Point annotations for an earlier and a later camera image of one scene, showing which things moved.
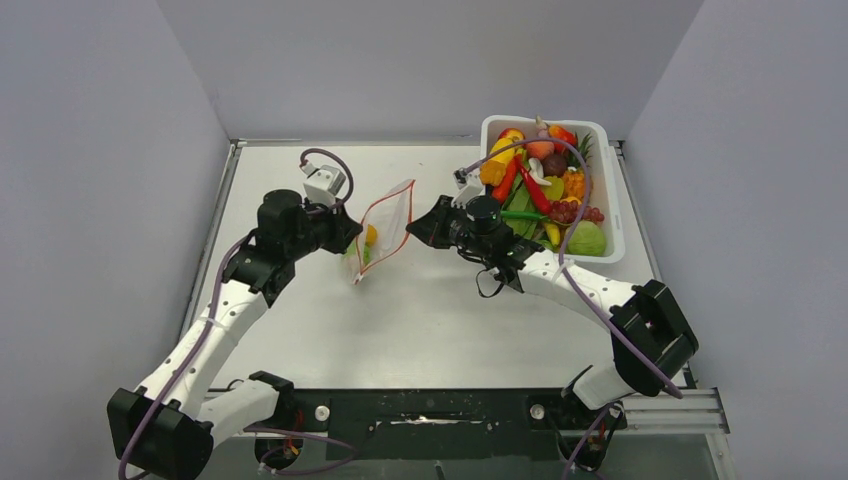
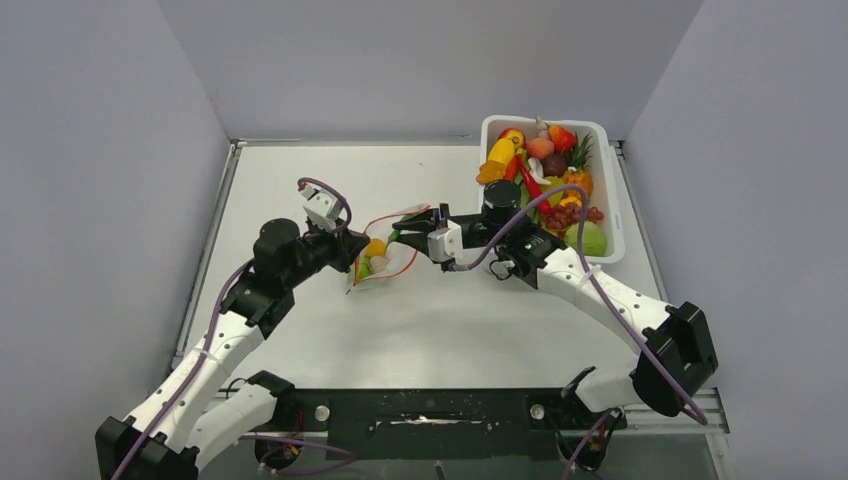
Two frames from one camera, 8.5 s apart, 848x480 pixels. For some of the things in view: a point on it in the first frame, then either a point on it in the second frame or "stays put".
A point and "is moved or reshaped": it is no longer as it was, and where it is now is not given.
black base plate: (444, 424) stays put
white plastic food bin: (604, 190) stays put
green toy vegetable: (352, 250) is moved or reshaped
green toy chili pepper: (524, 215) to (396, 233)
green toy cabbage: (586, 239) stays put
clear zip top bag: (384, 230) is moved or reshaped
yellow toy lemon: (370, 235) to (376, 247)
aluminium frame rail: (697, 412) stays put
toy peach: (539, 149) stays put
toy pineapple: (573, 178) stays put
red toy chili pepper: (534, 188) stays put
